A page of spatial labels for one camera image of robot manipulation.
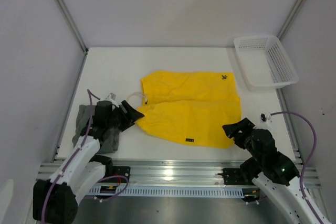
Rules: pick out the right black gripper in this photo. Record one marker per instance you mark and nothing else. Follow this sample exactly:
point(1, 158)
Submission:
point(231, 129)

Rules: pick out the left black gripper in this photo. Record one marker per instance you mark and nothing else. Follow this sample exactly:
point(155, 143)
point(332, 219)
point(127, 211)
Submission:
point(129, 118)

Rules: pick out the grey shorts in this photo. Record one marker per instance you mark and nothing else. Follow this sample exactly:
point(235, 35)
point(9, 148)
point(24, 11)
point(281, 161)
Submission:
point(110, 145)

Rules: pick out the yellow shorts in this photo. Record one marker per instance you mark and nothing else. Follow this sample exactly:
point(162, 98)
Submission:
point(189, 108)

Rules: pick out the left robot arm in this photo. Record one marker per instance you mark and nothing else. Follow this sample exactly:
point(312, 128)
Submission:
point(57, 198)

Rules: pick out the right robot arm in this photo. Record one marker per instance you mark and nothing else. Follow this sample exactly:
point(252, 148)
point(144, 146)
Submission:
point(272, 172)

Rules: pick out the white plastic basket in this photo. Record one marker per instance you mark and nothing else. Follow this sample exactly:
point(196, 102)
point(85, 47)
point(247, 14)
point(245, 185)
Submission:
point(264, 62)

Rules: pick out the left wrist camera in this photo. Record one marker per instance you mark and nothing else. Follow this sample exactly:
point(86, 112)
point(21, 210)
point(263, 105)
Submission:
point(111, 98)

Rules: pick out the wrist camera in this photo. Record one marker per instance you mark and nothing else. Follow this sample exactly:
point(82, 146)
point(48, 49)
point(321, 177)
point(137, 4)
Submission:
point(111, 98)
point(265, 117)

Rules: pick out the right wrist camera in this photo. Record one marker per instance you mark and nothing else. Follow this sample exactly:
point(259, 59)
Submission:
point(265, 117)

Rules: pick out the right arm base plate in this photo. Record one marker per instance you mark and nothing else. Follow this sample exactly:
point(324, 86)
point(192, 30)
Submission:
point(233, 176)

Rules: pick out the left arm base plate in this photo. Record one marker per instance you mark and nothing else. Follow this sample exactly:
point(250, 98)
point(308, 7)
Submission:
point(118, 170)

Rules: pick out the aluminium rail frame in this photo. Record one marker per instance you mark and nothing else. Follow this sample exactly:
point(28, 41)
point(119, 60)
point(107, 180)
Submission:
point(176, 173)

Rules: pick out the slotted cable duct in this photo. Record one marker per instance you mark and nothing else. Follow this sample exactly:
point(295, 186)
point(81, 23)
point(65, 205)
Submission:
point(160, 191)

